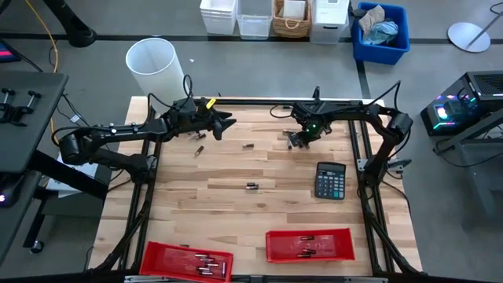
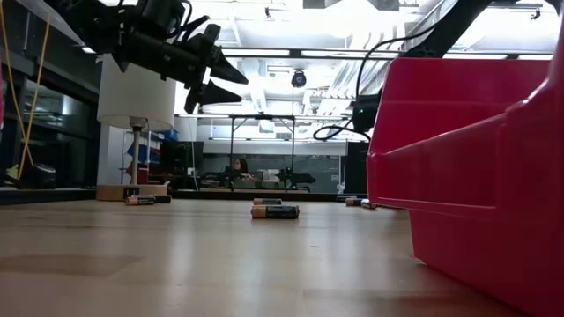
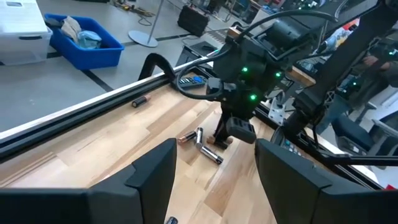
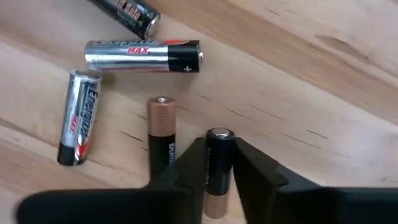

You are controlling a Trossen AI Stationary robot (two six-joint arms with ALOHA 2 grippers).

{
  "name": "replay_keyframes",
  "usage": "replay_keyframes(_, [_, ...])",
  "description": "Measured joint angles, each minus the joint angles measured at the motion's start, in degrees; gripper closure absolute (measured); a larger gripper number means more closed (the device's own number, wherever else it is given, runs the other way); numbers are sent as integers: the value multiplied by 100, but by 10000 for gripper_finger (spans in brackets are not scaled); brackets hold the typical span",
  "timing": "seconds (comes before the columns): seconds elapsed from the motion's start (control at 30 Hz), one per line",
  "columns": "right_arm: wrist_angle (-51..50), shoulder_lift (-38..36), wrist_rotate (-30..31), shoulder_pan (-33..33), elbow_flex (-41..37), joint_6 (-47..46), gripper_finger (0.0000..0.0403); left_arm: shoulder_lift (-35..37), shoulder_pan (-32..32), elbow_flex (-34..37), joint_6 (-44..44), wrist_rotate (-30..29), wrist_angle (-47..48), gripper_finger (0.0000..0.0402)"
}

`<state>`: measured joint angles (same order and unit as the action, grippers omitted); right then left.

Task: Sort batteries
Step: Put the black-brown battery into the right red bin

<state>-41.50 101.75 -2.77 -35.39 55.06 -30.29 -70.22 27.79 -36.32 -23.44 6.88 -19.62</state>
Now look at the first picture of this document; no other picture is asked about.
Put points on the black device with purple light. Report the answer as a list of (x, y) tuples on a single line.
[(6, 194)]

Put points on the beige cloth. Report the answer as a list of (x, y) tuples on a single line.
[(371, 17)]

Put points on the white paper sheet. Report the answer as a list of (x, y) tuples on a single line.
[(294, 8)]

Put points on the white lidded box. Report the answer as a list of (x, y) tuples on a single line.
[(329, 19)]

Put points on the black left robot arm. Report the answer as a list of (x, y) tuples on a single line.
[(118, 131)]

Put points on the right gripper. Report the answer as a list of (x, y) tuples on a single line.
[(312, 118)]

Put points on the white storage bin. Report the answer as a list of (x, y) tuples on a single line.
[(218, 15)]

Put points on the laptop screen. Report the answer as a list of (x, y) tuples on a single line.
[(8, 51)]

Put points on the black desk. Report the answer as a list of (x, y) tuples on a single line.
[(27, 129)]

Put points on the white booklet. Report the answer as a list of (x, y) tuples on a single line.
[(78, 184)]

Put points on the black aluminium table frame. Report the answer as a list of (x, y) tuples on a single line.
[(255, 101)]

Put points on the blue plastic bin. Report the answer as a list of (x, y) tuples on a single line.
[(393, 53)]

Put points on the small white tag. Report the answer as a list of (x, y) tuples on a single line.
[(74, 118)]

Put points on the clear storage bin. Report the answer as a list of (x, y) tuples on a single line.
[(254, 19)]

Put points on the black desk calculator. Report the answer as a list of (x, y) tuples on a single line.
[(331, 181)]

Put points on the black clamp fixture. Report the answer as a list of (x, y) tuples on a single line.
[(13, 115)]

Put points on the black floor stand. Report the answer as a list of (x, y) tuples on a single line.
[(72, 27)]

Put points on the black caster wheel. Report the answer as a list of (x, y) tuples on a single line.
[(37, 247)]

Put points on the light blue cloth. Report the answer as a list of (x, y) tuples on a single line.
[(383, 31)]

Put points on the wicker basket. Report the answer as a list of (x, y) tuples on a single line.
[(279, 23)]

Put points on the white shade table lamp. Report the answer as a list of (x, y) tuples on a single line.
[(155, 67)]

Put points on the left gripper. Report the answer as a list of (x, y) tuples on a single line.
[(196, 118)]

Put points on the grey camera mount rail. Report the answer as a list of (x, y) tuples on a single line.
[(251, 280)]

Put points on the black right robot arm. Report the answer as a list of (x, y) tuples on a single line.
[(399, 126)]

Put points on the red plastic bin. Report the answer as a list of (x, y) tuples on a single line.
[(177, 259), (326, 245)]

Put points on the grey table clamp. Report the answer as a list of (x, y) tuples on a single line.
[(399, 164)]

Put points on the grey round base stand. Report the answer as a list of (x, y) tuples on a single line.
[(469, 37)]

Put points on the yellow tag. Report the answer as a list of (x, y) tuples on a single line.
[(211, 103)]

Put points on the black computer with coloured lights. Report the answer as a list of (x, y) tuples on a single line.
[(487, 84)]

